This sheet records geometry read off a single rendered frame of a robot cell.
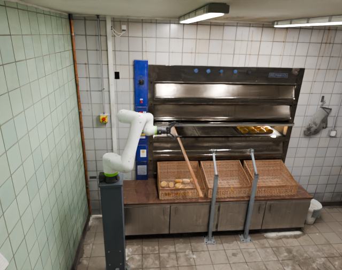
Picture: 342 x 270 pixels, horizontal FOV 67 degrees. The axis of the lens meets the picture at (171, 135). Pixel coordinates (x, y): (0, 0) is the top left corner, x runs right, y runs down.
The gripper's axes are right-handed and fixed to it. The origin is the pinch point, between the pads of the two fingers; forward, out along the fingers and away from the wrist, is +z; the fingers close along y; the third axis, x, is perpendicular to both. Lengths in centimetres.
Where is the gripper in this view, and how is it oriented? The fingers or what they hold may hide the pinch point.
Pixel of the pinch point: (180, 130)
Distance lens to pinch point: 273.6
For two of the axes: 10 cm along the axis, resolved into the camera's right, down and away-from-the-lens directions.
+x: 1.1, 3.7, -9.2
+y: -0.3, 9.3, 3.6
